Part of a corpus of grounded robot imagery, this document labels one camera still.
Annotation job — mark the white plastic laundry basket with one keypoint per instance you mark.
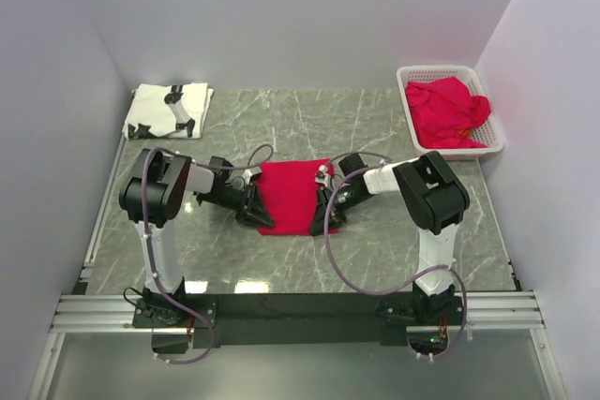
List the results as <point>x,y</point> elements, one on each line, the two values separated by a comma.
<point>489,133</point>

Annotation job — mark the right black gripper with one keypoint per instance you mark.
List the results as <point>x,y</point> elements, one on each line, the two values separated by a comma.
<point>318,225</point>

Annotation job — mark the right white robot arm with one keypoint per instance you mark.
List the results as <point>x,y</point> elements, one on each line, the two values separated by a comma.
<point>434,197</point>

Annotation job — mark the red shirts in basket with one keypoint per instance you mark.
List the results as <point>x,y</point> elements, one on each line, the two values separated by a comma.
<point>445,113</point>

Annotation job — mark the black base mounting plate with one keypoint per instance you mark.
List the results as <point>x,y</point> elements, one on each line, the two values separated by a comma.
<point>305,318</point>

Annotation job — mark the folded white printed t-shirt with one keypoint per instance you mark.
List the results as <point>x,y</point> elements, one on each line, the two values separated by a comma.
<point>168,112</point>

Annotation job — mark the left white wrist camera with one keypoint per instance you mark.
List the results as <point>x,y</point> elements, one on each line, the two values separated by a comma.
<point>252,175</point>

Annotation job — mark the red t-shirt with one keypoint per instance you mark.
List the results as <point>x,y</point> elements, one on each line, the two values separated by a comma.
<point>288,191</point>

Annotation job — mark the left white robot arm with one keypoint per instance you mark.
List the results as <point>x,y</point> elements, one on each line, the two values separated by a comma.
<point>152,197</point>

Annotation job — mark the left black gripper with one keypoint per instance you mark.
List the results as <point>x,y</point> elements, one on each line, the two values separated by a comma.
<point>251,210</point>

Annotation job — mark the aluminium frame rail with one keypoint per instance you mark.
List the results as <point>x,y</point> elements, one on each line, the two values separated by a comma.
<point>488,310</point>

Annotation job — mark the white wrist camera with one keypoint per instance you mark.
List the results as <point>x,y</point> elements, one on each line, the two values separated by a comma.
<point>323,176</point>
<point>252,175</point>

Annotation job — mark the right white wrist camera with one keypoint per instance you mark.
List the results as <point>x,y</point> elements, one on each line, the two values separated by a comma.
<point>323,176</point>

